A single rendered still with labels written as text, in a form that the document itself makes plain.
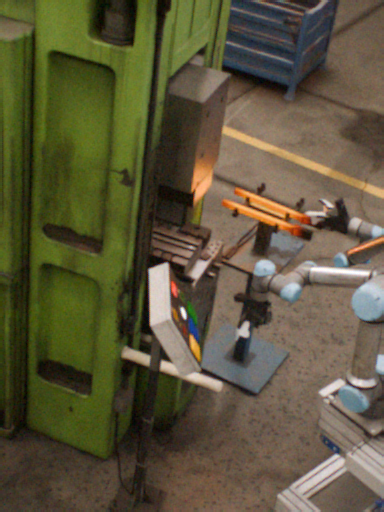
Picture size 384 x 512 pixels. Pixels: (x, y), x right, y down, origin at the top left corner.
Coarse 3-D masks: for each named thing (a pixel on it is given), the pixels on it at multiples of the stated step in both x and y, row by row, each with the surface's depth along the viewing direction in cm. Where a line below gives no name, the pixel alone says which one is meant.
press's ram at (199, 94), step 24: (192, 72) 373; (216, 72) 375; (168, 96) 357; (192, 96) 356; (216, 96) 366; (168, 120) 362; (192, 120) 358; (216, 120) 377; (168, 144) 368; (192, 144) 364; (216, 144) 388; (168, 168) 374; (192, 168) 369; (192, 192) 376
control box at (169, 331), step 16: (160, 272) 362; (160, 288) 355; (176, 288) 363; (160, 304) 347; (176, 304) 355; (160, 320) 340; (176, 320) 344; (160, 336) 343; (176, 336) 344; (176, 352) 348; (192, 352) 351; (192, 368) 353
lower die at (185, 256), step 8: (168, 232) 419; (176, 232) 419; (152, 240) 413; (160, 240) 413; (184, 240) 414; (192, 240) 416; (200, 240) 417; (160, 248) 409; (168, 248) 409; (176, 248) 410; (184, 248) 410; (192, 248) 410; (200, 248) 418; (152, 256) 407; (160, 256) 406; (168, 256) 406; (176, 256) 407; (184, 256) 406; (192, 256) 409; (176, 264) 404; (184, 264) 403; (192, 264) 413; (184, 272) 405
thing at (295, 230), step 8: (224, 200) 445; (232, 208) 443; (240, 208) 441; (256, 216) 439; (264, 216) 438; (272, 224) 437; (280, 224) 434; (288, 224) 435; (296, 232) 433; (304, 232) 431; (312, 232) 430
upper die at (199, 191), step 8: (208, 176) 392; (160, 184) 386; (200, 184) 385; (208, 184) 397; (160, 192) 388; (168, 192) 386; (176, 192) 385; (184, 192) 383; (200, 192) 389; (176, 200) 387; (184, 200) 385; (192, 200) 384
